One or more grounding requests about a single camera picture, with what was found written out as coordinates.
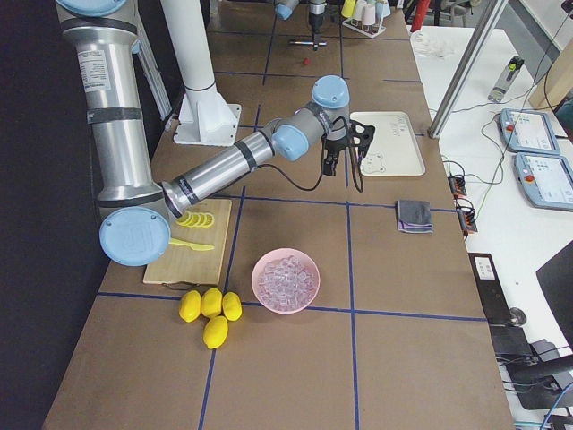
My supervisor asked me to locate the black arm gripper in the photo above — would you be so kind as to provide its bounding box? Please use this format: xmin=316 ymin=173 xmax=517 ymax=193
xmin=308 ymin=3 xmax=323 ymax=51

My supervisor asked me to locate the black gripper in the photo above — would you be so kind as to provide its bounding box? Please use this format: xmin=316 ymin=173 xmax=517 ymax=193
xmin=322 ymin=136 xmax=348 ymax=176

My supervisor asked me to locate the steel muddler black tip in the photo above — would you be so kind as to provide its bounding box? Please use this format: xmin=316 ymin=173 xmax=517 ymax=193
xmin=288 ymin=39 xmax=328 ymax=47

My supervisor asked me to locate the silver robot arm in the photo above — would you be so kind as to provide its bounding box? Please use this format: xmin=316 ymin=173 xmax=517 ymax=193
xmin=272 ymin=0 xmax=327 ymax=51
xmin=56 ymin=1 xmax=350 ymax=266

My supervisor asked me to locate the pink bowl of ice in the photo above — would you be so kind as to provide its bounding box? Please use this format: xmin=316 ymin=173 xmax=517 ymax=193
xmin=252 ymin=248 xmax=321 ymax=314

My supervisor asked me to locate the rack of pastel cups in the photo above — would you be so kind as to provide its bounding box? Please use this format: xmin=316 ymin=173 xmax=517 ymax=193
xmin=341 ymin=0 xmax=391 ymax=39

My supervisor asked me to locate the cream bear tray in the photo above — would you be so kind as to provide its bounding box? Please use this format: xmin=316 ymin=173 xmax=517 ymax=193
xmin=350 ymin=111 xmax=425 ymax=176

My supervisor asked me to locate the grey purple folded cloth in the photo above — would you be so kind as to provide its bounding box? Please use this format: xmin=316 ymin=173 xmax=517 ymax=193
xmin=396 ymin=200 xmax=433 ymax=234

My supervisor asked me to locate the lemon slices row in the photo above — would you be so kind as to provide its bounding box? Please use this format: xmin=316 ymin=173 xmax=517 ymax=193
xmin=176 ymin=211 xmax=215 ymax=228

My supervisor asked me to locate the yellow plastic knife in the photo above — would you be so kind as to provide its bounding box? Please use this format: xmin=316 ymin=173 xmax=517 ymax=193
xmin=169 ymin=238 xmax=215 ymax=252

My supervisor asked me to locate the wooden cutting board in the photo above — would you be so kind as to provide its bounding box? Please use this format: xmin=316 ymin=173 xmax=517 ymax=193
xmin=143 ymin=199 xmax=232 ymax=286

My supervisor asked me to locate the yellow lemon right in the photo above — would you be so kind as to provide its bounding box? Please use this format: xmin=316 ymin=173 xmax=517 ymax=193
xmin=222 ymin=291 xmax=243 ymax=322

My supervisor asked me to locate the yellow lemon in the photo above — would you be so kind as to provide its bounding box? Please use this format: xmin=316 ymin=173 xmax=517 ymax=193
xmin=202 ymin=315 xmax=228 ymax=349
xmin=201 ymin=288 xmax=223 ymax=319
xmin=178 ymin=290 xmax=201 ymax=323
xmin=222 ymin=291 xmax=243 ymax=322

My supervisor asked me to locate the yellow lemon middle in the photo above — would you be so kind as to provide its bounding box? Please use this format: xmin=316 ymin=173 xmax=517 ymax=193
xmin=201 ymin=288 xmax=223 ymax=319

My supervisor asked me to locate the upper teach pendant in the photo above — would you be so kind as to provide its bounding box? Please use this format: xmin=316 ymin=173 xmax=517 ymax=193
xmin=500 ymin=108 xmax=560 ymax=155

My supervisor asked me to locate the teach pendant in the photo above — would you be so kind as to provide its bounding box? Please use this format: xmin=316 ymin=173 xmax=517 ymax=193
xmin=514 ymin=152 xmax=573 ymax=211
xmin=500 ymin=108 xmax=560 ymax=155

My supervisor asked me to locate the clear drink bottle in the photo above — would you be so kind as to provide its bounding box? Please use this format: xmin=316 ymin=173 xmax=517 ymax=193
xmin=488 ymin=56 xmax=525 ymax=103

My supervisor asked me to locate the yellow lemon far left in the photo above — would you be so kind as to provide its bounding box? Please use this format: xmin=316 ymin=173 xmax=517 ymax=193
xmin=178 ymin=290 xmax=201 ymax=323

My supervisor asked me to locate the yellow lemon front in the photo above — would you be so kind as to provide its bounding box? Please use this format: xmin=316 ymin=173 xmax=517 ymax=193
xmin=202 ymin=315 xmax=228 ymax=349

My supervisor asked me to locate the lower teach pendant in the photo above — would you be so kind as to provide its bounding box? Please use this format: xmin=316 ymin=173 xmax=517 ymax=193
xmin=514 ymin=152 xmax=573 ymax=211

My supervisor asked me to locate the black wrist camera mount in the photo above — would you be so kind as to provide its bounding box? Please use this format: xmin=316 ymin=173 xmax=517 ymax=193
xmin=349 ymin=120 xmax=375 ymax=160

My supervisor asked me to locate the aluminium frame post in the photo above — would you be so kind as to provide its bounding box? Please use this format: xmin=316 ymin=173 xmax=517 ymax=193
xmin=428 ymin=1 xmax=508 ymax=139

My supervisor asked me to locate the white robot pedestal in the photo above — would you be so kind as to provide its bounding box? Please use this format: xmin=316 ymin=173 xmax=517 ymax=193
xmin=161 ymin=0 xmax=242 ymax=146

